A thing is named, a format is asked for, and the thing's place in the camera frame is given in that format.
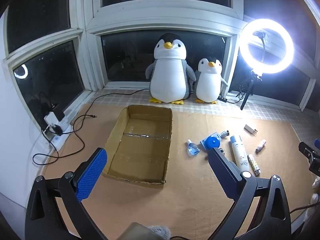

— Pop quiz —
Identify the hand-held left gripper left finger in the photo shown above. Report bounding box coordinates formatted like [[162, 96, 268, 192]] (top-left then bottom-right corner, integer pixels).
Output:
[[25, 147, 108, 240]]

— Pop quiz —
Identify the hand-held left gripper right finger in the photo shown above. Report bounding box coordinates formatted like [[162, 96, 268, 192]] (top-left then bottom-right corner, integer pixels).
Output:
[[208, 147, 292, 240]]

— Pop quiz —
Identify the white spray can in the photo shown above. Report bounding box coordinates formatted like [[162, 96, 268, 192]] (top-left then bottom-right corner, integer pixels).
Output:
[[229, 135, 247, 172]]

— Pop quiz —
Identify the white patterned lighter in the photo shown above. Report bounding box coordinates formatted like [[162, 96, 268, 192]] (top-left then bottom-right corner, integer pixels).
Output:
[[247, 154, 262, 176]]

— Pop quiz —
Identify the round blue container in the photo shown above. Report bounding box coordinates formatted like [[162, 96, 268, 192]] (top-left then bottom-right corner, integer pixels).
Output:
[[207, 135, 220, 150]]

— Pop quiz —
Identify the white wall charger plug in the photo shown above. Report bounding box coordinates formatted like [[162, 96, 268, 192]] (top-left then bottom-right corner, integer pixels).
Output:
[[244, 124, 258, 136]]

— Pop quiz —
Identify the brown cardboard box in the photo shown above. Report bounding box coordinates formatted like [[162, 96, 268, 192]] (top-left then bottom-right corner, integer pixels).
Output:
[[102, 105, 173, 189]]

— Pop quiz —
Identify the person's right hand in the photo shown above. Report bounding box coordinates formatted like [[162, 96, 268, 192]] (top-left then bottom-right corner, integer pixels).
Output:
[[310, 179, 320, 205]]

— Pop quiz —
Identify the small clear blue bottle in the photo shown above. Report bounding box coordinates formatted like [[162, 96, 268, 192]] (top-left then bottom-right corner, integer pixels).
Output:
[[185, 139, 200, 157]]

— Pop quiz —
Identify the white power strip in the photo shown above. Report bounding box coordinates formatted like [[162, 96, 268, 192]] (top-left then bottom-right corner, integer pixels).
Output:
[[49, 120, 73, 152]]

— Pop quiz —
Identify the small white marker tube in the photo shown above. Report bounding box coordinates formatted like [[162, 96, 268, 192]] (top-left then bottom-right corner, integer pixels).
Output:
[[255, 139, 267, 154]]

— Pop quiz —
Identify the white plugged charger block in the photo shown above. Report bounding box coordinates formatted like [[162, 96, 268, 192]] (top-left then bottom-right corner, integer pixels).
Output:
[[44, 112, 59, 130]]

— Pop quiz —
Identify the black power adapter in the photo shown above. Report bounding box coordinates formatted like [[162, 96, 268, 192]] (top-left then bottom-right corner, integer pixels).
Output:
[[50, 102, 65, 122]]

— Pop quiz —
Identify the checked beige mat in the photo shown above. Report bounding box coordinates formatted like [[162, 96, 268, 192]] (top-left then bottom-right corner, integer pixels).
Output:
[[82, 89, 315, 130]]

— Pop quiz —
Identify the black tripod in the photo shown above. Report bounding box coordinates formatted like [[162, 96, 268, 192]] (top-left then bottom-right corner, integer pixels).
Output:
[[240, 70, 263, 111]]

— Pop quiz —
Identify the grey fuzzy cloth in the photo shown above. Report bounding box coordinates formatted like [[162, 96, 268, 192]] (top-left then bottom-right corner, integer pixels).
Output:
[[146, 225, 173, 240]]

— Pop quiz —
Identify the small penguin plush toy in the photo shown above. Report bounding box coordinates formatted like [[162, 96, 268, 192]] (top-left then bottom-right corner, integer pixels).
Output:
[[194, 58, 228, 105]]

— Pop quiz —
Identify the black gooseneck phone holder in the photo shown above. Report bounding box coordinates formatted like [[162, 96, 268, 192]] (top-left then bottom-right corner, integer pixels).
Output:
[[252, 29, 267, 63]]

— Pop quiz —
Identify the large penguin plush toy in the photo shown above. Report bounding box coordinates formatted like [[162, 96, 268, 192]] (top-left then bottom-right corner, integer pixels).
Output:
[[145, 33, 197, 105]]

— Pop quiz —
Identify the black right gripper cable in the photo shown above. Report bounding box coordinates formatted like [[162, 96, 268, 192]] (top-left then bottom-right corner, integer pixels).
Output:
[[290, 203, 320, 213]]

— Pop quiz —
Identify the loose black charging cable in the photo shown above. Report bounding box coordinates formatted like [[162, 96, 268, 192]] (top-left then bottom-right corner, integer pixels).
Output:
[[32, 114, 97, 167]]

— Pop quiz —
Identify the black ring light cable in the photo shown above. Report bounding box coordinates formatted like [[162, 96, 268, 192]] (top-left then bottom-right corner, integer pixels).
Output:
[[226, 79, 247, 104]]

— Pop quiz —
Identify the long black power cable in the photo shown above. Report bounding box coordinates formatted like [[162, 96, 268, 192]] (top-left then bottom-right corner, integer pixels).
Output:
[[62, 88, 150, 130]]

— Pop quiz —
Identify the white ring light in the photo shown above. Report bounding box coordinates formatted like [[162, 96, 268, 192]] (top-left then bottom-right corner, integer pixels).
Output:
[[239, 18, 295, 74]]

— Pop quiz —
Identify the white window frame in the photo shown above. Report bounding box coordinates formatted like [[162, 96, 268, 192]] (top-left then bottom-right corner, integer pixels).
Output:
[[0, 0, 320, 113]]

